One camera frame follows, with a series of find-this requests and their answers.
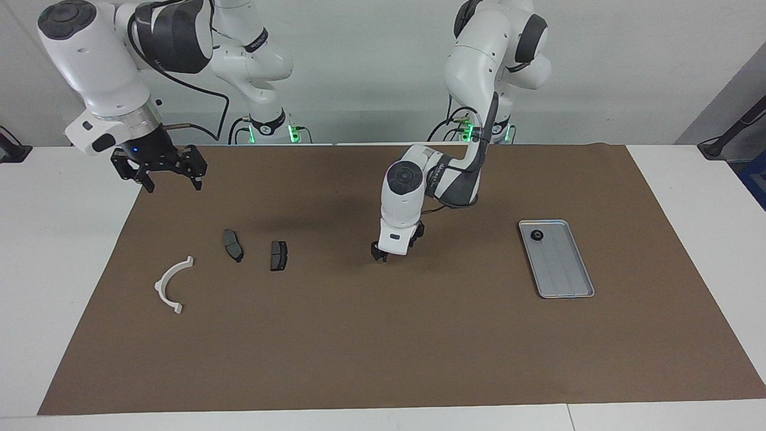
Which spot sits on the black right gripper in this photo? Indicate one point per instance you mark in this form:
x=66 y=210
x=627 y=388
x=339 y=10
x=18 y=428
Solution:
x=149 y=152

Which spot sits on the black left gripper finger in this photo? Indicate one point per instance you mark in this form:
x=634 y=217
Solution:
x=418 y=232
x=378 y=252

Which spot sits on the large black bearing gear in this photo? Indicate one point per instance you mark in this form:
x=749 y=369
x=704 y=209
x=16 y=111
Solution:
x=538 y=236

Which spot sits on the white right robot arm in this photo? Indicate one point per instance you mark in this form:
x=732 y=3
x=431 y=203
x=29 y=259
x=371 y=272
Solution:
x=96 y=66

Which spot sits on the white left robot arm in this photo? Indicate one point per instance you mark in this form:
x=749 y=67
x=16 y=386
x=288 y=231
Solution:
x=473 y=60

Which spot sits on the silver metal tray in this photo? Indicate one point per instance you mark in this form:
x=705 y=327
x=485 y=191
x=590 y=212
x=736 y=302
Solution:
x=559 y=266

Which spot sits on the brown paper table mat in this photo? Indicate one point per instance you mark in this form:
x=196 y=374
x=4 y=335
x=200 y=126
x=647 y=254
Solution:
x=389 y=335

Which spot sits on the short dark grey brake pad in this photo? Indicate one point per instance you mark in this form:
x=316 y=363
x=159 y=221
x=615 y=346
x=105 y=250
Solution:
x=278 y=256

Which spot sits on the long dark grey brake pad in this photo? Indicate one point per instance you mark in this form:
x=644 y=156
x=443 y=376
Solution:
x=232 y=245

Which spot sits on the black table clamp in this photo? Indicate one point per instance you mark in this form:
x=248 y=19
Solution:
x=12 y=152

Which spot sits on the blue box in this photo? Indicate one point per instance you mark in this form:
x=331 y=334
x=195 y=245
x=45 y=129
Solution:
x=755 y=182

